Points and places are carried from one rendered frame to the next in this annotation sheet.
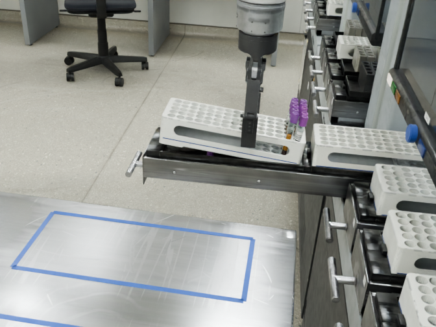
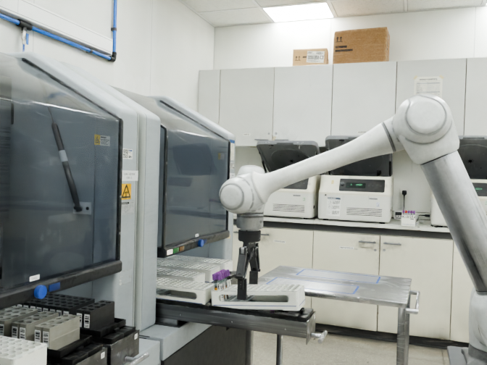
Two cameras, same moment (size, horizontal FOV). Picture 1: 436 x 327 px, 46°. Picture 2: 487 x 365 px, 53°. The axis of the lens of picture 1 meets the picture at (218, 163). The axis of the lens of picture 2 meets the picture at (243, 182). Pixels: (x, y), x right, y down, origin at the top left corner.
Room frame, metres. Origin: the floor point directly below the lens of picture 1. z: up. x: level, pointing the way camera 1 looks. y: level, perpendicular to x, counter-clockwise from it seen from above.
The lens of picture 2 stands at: (2.55, 0.31, 1.26)
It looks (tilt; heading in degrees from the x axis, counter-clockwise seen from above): 1 degrees down; 194
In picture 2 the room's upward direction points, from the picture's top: 2 degrees clockwise
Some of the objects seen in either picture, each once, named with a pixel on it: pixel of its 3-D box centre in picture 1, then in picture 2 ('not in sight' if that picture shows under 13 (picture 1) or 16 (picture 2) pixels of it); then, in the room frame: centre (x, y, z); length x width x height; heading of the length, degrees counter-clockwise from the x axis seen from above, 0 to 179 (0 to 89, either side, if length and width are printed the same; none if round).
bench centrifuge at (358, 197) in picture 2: not in sight; (358, 177); (-1.61, 0.24, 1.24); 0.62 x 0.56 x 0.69; 175
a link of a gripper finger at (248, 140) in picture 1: (249, 131); (253, 281); (0.92, -0.06, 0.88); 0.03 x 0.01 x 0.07; 85
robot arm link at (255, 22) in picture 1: (259, 15); (249, 221); (0.98, -0.06, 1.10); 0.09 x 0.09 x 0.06
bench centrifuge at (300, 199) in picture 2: not in sight; (289, 178); (-1.66, -0.34, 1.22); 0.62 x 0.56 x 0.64; 173
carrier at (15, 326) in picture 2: not in sight; (32, 328); (1.50, -0.50, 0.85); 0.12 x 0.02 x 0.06; 174
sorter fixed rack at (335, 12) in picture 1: (363, 10); not in sight; (2.20, -0.57, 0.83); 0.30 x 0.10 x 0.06; 85
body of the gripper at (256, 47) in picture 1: (256, 53); (248, 242); (0.98, -0.06, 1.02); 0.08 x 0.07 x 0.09; 175
